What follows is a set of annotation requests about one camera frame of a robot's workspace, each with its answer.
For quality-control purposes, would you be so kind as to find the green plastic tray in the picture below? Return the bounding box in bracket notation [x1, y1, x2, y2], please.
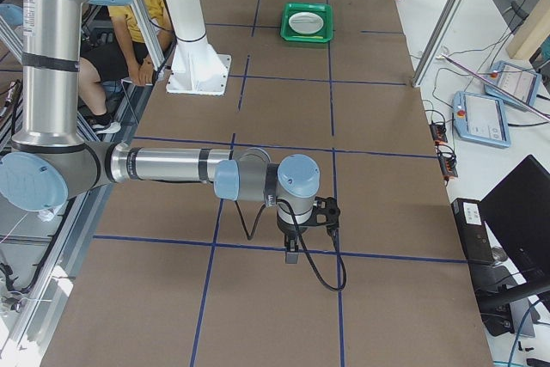
[280, 3, 333, 43]

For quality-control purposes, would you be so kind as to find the aluminium frame post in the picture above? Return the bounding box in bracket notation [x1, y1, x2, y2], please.
[412, 0, 463, 88]

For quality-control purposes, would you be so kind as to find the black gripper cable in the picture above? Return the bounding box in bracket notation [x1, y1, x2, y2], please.
[234, 199, 347, 292]

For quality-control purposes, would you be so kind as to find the blue teach pendant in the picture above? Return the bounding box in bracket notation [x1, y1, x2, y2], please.
[452, 91, 511, 148]
[486, 61, 541, 106]

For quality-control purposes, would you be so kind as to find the black desktop computer box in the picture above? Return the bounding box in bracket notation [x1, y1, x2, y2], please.
[451, 198, 494, 266]

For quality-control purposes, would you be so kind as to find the white round plate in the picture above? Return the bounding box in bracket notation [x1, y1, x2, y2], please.
[288, 12, 324, 35]

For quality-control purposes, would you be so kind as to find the near blue teach pendant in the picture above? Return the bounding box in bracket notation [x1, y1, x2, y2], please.
[452, 91, 511, 148]

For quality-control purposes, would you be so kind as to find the far blue teach pendant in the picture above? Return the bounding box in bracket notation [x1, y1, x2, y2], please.
[486, 61, 541, 106]

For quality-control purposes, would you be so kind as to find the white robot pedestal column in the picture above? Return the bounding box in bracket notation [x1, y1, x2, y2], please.
[165, 0, 231, 96]

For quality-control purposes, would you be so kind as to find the person in yellow shirt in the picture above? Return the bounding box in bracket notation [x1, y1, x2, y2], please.
[78, 0, 173, 136]

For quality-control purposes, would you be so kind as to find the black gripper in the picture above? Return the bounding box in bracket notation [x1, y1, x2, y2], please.
[277, 215, 316, 265]

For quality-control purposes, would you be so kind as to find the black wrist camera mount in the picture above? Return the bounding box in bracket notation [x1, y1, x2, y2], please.
[311, 197, 340, 230]

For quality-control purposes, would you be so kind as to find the black monitor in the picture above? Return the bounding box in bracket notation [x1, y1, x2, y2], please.
[480, 155, 550, 281]

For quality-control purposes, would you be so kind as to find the grey office chair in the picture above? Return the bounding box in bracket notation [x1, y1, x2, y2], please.
[509, 0, 540, 33]

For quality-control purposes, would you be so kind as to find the orange black electronics board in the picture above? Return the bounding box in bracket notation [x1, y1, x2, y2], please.
[430, 122, 448, 144]

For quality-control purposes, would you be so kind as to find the wooden beam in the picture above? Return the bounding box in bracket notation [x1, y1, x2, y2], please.
[506, 0, 549, 60]

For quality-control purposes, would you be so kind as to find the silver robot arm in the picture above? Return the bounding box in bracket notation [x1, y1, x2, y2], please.
[1, 0, 321, 263]

